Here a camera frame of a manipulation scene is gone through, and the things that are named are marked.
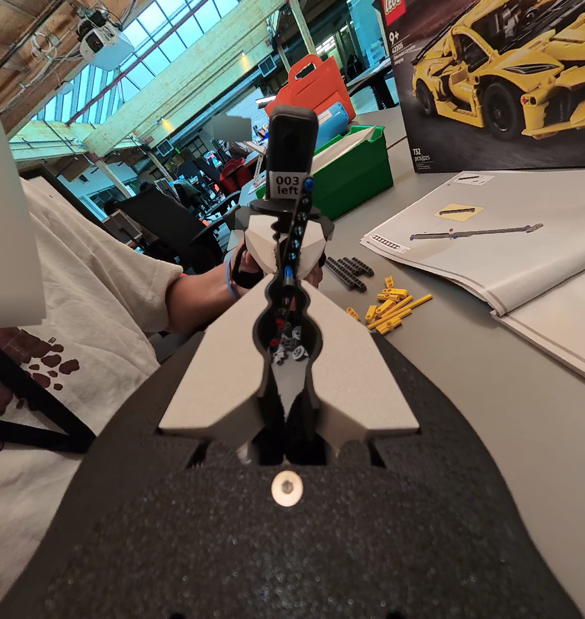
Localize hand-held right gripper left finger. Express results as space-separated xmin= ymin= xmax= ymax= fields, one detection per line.
xmin=158 ymin=276 xmax=275 ymax=460

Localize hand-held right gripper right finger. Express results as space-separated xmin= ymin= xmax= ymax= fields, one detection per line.
xmin=299 ymin=277 xmax=421 ymax=457

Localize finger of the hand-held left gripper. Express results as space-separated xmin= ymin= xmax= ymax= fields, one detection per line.
xmin=244 ymin=215 xmax=281 ymax=274
xmin=296 ymin=223 xmax=325 ymax=281

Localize grey and black lego beam assembly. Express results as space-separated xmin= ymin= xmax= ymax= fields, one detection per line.
xmin=269 ymin=178 xmax=316 ymax=349

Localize person's left forearm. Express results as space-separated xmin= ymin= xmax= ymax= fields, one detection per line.
xmin=166 ymin=268 xmax=237 ymax=334

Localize row of dark grey lego beams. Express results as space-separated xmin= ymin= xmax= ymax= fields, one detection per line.
xmin=324 ymin=256 xmax=376 ymax=294

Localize pile of grey lego discs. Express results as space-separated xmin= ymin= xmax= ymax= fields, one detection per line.
xmin=272 ymin=324 xmax=308 ymax=364

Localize pile of yellow lego pieces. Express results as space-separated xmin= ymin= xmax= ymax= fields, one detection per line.
xmin=346 ymin=276 xmax=433 ymax=335

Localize lego instruction booklet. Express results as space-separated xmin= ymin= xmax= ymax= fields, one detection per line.
xmin=360 ymin=169 xmax=585 ymax=388

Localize lego box with yellow car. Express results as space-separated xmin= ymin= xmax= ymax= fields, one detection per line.
xmin=379 ymin=0 xmax=585 ymax=174

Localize person's left hand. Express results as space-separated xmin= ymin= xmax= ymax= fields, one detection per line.
xmin=239 ymin=248 xmax=270 ymax=280

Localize light blue roll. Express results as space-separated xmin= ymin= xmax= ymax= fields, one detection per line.
xmin=317 ymin=102 xmax=349 ymax=141

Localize white paper in bin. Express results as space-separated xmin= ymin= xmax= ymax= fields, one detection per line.
xmin=314 ymin=126 xmax=377 ymax=167

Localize orange bag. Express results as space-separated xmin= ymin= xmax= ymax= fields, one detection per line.
xmin=278 ymin=54 xmax=357 ymax=133

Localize red chair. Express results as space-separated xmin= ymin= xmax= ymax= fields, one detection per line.
xmin=219 ymin=157 xmax=260 ymax=194

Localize green plastic bin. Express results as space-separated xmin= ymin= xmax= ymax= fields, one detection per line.
xmin=308 ymin=125 xmax=395 ymax=222

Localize black office chair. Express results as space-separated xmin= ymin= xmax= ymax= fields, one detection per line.
xmin=113 ymin=186 xmax=242 ymax=276

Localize black shoulder strap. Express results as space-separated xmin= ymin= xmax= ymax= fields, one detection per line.
xmin=0 ymin=334 xmax=97 ymax=454

